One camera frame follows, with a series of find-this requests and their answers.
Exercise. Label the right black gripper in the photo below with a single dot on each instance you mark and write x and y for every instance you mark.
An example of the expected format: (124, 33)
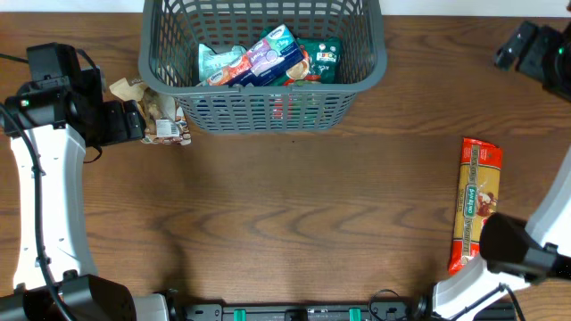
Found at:
(523, 46)

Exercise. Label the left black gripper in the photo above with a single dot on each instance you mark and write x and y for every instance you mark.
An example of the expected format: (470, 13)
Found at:
(132, 119)

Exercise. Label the grey plastic basket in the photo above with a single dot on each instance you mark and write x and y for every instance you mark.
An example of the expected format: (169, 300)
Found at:
(173, 30)

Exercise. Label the mint green snack packet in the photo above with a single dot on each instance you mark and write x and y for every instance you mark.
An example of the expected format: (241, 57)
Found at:
(210, 62)

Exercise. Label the blue Kleenex tissue pack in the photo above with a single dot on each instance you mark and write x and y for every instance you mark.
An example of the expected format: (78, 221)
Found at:
(270, 58)

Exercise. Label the green Nescafe coffee bag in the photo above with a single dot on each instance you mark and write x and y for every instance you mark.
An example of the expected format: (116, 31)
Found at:
(321, 60)

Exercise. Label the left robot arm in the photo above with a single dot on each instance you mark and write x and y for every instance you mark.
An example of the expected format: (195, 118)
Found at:
(51, 123)

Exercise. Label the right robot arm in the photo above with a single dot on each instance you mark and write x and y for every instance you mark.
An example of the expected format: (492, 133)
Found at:
(492, 254)

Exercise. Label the beige dried mushroom bag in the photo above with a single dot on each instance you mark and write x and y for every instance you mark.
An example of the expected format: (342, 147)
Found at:
(165, 120)

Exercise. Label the orange spaghetti packet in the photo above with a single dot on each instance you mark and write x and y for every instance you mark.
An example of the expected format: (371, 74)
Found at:
(477, 198)

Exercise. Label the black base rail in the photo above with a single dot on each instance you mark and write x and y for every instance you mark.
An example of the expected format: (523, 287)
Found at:
(384, 305)

